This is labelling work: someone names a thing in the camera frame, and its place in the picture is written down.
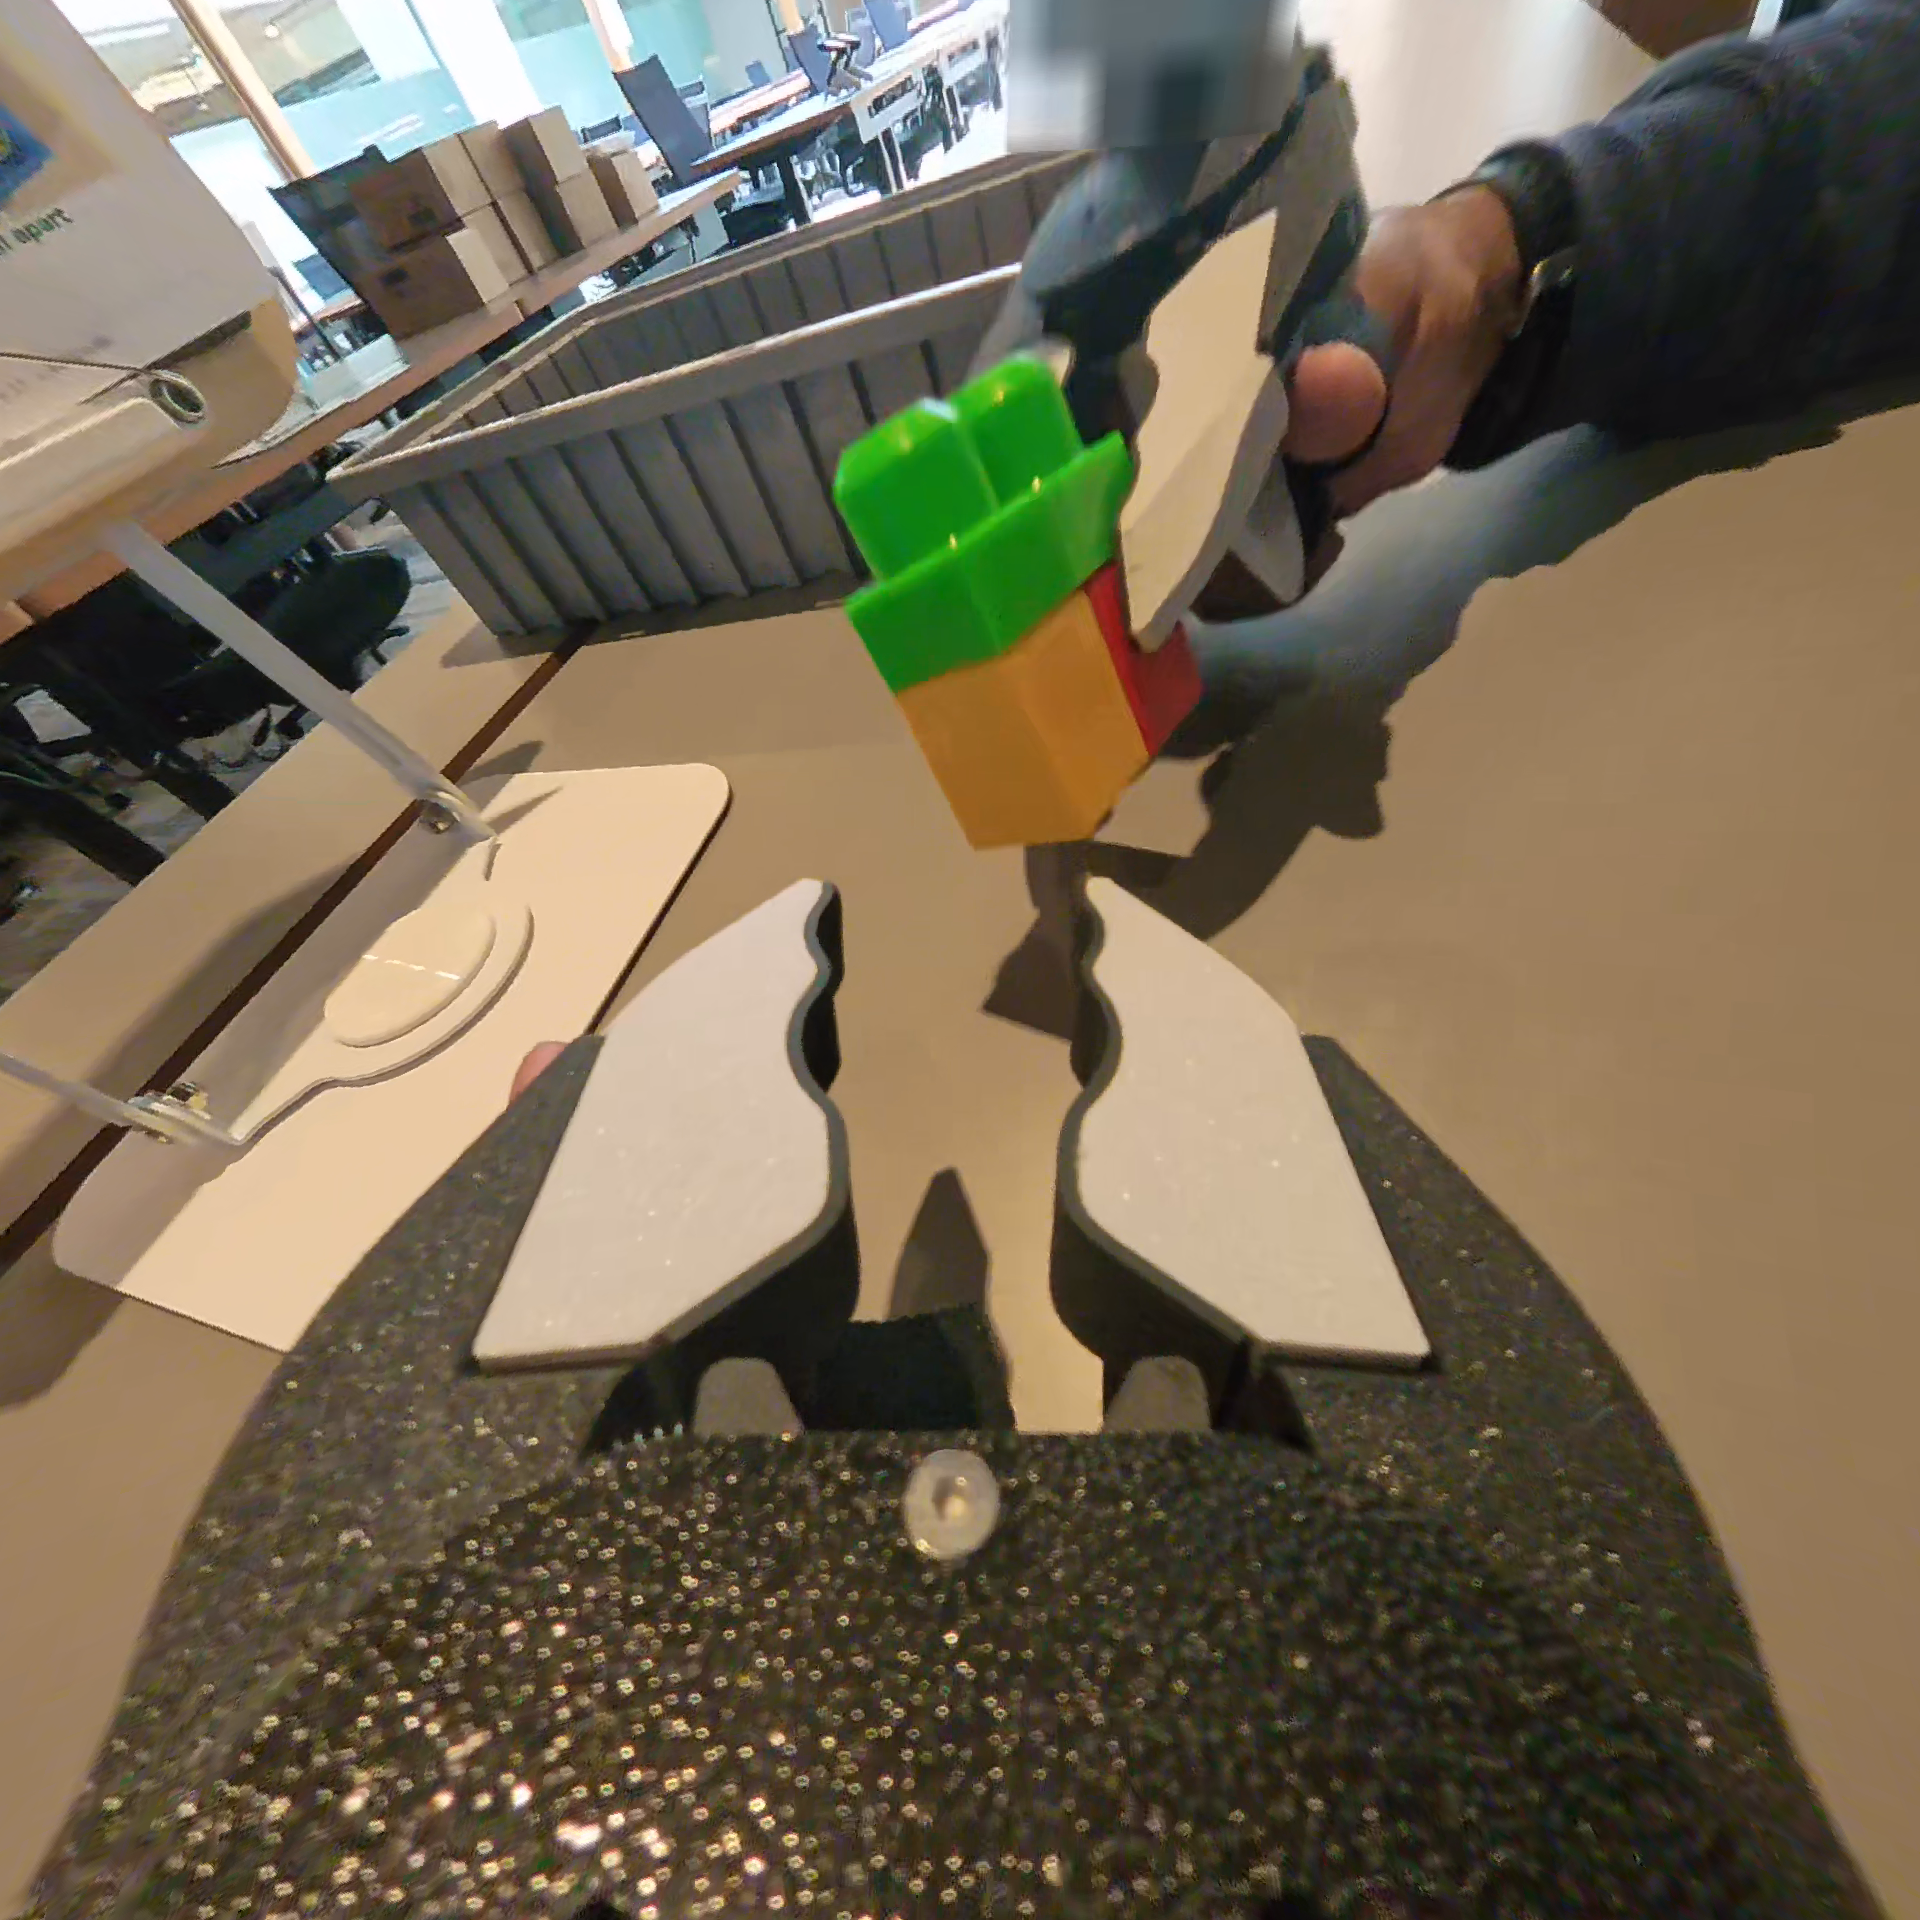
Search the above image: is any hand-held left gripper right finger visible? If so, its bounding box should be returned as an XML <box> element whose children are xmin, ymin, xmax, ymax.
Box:
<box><xmin>1050</xmin><ymin>874</ymin><xmax>1438</xmax><ymax>1373</ymax></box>

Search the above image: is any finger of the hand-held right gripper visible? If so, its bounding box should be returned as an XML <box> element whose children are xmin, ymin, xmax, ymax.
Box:
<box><xmin>1122</xmin><ymin>209</ymin><xmax>1296</xmax><ymax>653</ymax></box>
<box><xmin>1228</xmin><ymin>451</ymin><xmax>1310</xmax><ymax>601</ymax></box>

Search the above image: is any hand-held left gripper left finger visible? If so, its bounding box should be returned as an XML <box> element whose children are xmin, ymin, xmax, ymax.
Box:
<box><xmin>468</xmin><ymin>878</ymin><xmax>864</xmax><ymax>1378</ymax></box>

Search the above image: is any red single-stud block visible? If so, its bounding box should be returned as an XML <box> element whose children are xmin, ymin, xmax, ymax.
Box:
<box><xmin>1083</xmin><ymin>563</ymin><xmax>1207</xmax><ymax>758</ymax></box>

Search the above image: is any green two-stud block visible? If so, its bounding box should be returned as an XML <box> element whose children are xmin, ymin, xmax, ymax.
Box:
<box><xmin>832</xmin><ymin>351</ymin><xmax>1137</xmax><ymax>695</ymax></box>

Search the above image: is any yellow single-stud block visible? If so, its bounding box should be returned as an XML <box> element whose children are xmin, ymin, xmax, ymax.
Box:
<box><xmin>897</xmin><ymin>598</ymin><xmax>1155</xmax><ymax>853</ymax></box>

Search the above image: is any person's right forearm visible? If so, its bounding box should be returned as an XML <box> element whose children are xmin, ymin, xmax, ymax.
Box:
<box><xmin>1424</xmin><ymin>0</ymin><xmax>1920</xmax><ymax>471</ymax></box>

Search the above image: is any person's right hand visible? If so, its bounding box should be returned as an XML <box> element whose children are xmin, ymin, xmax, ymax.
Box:
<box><xmin>1282</xmin><ymin>191</ymin><xmax>1531</xmax><ymax>519</ymax></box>

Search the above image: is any row of desks and chairs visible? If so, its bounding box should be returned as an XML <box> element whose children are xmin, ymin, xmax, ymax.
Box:
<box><xmin>615</xmin><ymin>0</ymin><xmax>1011</xmax><ymax>226</ymax></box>

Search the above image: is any grey ribbed plastic bin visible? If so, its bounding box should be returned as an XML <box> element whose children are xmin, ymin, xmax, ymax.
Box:
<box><xmin>327</xmin><ymin>150</ymin><xmax>1097</xmax><ymax>641</ymax></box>

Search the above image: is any black office chair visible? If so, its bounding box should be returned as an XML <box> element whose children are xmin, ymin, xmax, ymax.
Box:
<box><xmin>0</xmin><ymin>556</ymin><xmax>410</xmax><ymax>886</ymax></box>

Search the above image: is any stack of cardboard boxes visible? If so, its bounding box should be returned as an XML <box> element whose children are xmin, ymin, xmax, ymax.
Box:
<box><xmin>270</xmin><ymin>107</ymin><xmax>663</xmax><ymax>346</ymax></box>

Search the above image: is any wooden office desk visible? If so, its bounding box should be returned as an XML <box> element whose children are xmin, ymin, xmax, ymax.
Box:
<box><xmin>16</xmin><ymin>172</ymin><xmax>746</xmax><ymax>618</ymax></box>

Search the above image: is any instruction poster board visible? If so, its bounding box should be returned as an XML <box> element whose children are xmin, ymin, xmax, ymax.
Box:
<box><xmin>0</xmin><ymin>0</ymin><xmax>302</xmax><ymax>588</ymax></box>

